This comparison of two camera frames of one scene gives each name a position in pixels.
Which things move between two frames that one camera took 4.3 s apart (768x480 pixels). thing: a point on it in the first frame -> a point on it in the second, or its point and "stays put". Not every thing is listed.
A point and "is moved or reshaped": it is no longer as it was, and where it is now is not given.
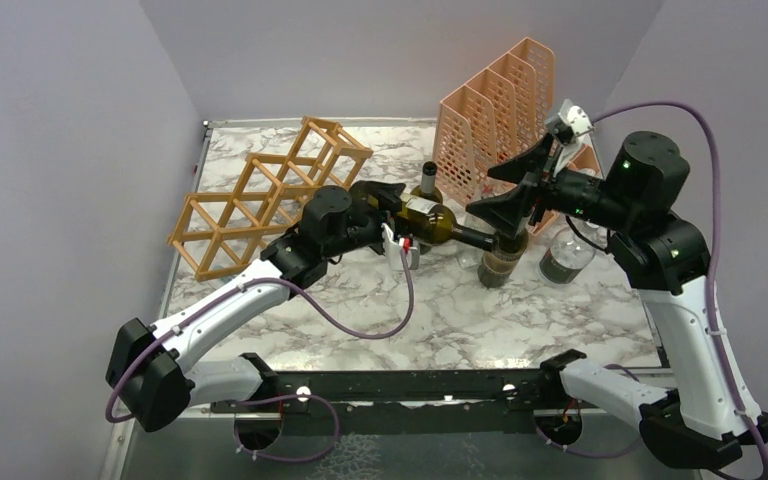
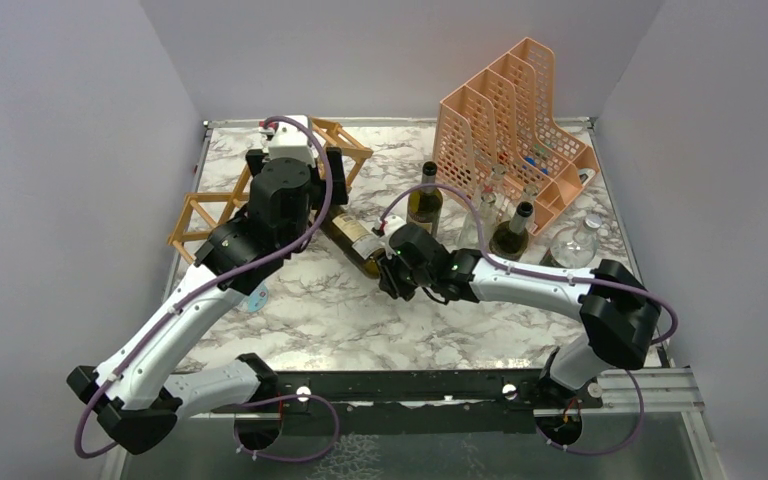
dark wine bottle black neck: (495, 266) stays put
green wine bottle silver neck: (428, 191) stays put
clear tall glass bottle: (468, 253) stays put
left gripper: (388, 197) -> (318, 184)
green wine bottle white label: (432, 223) is moved or reshaped
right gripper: (505, 209) -> (388, 280)
